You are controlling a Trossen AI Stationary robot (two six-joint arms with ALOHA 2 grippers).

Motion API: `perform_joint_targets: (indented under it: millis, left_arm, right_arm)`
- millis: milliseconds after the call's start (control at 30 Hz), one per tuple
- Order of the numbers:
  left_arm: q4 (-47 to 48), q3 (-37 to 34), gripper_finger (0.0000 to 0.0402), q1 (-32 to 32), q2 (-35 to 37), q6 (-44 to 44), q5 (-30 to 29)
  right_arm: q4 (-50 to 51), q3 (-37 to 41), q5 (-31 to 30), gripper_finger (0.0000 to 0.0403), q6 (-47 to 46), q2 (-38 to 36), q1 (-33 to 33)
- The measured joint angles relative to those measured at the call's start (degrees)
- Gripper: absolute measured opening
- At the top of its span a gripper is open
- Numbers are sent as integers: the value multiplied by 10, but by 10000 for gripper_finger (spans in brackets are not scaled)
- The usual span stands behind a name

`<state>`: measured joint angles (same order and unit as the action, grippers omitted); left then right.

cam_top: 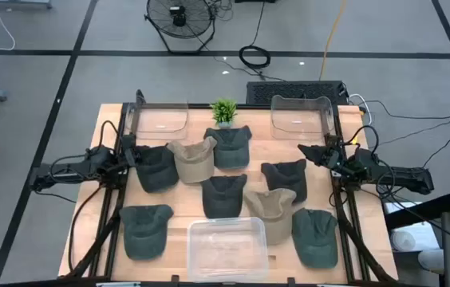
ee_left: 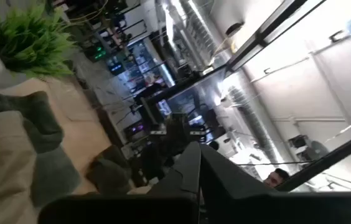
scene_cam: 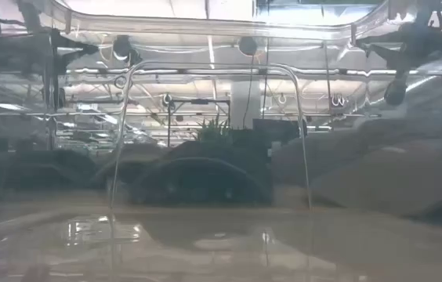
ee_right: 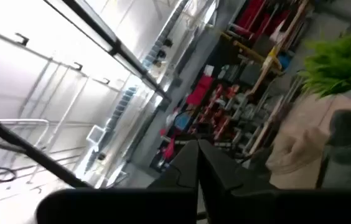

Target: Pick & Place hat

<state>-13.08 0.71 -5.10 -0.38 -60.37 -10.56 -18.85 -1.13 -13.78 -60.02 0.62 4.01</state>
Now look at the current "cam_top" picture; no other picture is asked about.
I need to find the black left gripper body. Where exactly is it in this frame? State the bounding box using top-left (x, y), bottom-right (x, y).
top-left (120, 133), bottom-right (143, 168)

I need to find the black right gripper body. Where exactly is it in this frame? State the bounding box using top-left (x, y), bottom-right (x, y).
top-left (317, 143), bottom-right (348, 172)

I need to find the black baseball cap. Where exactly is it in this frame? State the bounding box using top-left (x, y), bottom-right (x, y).
top-left (200, 173), bottom-right (249, 220)
top-left (134, 144), bottom-right (180, 195)
top-left (260, 158), bottom-right (309, 204)

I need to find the beige baseball cap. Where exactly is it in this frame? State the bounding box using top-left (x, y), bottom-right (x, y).
top-left (166, 136), bottom-right (219, 185)
top-left (243, 187), bottom-right (298, 246)

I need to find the green baseball cap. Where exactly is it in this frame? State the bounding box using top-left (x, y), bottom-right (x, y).
top-left (203, 125), bottom-right (253, 171)
top-left (119, 204), bottom-right (175, 261)
top-left (290, 207), bottom-right (339, 269)

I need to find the clear plastic bin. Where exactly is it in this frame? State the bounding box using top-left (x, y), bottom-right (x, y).
top-left (186, 216), bottom-right (270, 284)
top-left (270, 94), bottom-right (335, 141)
top-left (124, 100), bottom-right (190, 141)

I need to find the black computer case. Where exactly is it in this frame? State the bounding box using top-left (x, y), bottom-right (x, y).
top-left (245, 80), bottom-right (349, 107)

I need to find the small green potted plant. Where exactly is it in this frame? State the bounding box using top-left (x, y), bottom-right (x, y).
top-left (210, 97), bottom-right (239, 129)

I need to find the black beam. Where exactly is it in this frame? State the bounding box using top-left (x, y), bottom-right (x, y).
top-left (383, 191), bottom-right (450, 231)

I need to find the white paper roll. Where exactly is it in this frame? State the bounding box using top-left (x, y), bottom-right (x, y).
top-left (390, 229), bottom-right (424, 252)

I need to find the black floor fan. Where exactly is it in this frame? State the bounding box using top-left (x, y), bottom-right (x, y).
top-left (144, 0), bottom-right (217, 55)

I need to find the white cylinder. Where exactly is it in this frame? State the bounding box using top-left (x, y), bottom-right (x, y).
top-left (417, 249), bottom-right (445, 276)

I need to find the grey furniture base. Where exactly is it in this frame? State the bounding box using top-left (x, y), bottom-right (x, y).
top-left (0, 0), bottom-right (53, 10)

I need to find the white plug cable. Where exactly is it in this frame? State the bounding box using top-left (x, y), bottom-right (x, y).
top-left (347, 92), bottom-right (373, 127)

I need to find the black aluminium table frame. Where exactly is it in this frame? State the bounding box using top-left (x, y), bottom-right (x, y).
top-left (65, 89), bottom-right (401, 287)

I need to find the yellow cable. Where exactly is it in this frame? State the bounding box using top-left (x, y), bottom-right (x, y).
top-left (318, 0), bottom-right (348, 81)

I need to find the coiled black cable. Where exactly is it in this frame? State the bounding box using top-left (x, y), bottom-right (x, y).
top-left (238, 0), bottom-right (272, 70)

